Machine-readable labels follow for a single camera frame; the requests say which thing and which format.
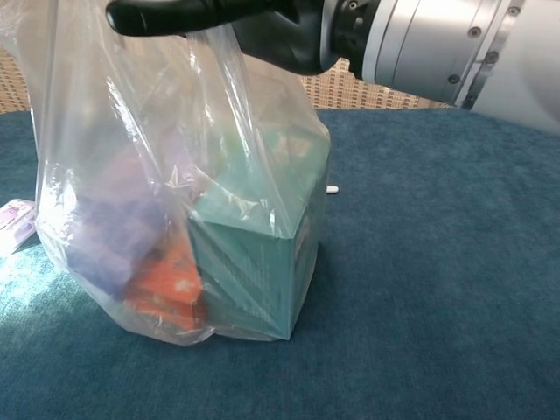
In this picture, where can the purple blue pouch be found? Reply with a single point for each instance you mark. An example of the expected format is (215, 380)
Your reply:
(114, 236)

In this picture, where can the teal cardboard box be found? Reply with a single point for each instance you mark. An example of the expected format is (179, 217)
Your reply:
(245, 271)

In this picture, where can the woven folding screen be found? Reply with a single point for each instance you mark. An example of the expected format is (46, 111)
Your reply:
(350, 92)

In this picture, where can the teal velvet tablecloth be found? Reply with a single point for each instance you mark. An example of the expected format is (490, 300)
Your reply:
(437, 262)

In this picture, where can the orange snack packet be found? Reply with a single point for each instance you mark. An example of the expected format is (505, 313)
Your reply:
(166, 284)

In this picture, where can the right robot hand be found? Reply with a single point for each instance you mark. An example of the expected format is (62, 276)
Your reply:
(271, 30)

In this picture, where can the white plastic stick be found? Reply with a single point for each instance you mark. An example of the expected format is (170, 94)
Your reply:
(333, 189)

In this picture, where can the clear plastic bag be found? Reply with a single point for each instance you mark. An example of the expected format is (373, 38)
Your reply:
(109, 153)

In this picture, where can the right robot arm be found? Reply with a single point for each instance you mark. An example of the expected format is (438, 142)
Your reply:
(437, 39)

